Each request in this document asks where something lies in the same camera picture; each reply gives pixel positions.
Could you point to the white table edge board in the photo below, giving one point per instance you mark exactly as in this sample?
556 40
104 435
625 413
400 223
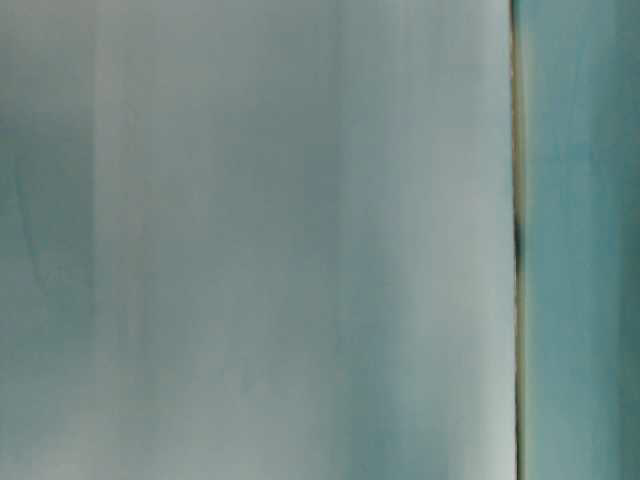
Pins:
519 213

